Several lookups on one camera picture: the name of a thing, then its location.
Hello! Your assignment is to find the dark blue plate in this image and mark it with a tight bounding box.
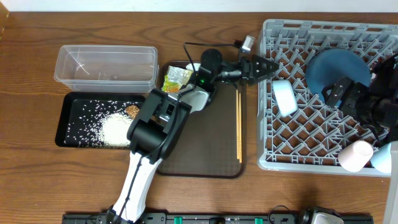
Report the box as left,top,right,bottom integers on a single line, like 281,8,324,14
305,49,371,103

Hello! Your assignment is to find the wooden chopstick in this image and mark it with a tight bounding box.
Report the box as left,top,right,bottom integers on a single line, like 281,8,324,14
237,92,243,164
236,90,241,163

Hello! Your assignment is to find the light blue large bowl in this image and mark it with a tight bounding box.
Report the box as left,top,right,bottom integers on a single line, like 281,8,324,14
272,80,298,117

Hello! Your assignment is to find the white tissue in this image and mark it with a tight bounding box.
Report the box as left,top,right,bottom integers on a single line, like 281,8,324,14
185,63,201,72

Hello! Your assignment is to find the pink cup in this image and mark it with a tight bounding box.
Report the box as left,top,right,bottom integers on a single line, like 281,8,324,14
338,140,374,172

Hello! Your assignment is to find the green yellow snack wrapper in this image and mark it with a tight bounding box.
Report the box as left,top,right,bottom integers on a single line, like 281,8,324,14
162,66,193,93

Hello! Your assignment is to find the brown food scrap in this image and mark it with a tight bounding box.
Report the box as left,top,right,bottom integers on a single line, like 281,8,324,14
125,105,139,119

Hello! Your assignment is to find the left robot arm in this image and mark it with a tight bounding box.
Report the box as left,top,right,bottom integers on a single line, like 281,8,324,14
106,49,279,224

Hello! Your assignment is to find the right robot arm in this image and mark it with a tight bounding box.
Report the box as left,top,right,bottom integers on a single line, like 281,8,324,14
322,54,397,223

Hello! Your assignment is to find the grey dishwasher rack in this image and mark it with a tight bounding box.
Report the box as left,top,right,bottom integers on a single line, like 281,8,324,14
257,19,397,175

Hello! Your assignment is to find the black waste tray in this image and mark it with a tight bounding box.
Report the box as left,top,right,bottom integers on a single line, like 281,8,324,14
55,92,145,149

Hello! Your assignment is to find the brown serving tray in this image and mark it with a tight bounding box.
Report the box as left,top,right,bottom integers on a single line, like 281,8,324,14
157,83,246,179

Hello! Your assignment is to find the white rice pile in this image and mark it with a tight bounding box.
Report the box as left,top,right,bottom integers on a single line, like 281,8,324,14
67,99,134,149

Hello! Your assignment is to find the clear plastic bin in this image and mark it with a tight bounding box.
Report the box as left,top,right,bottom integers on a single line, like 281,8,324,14
54,45,159,93

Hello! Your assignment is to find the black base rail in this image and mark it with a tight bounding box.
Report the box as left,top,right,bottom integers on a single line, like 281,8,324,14
62,205,374,224

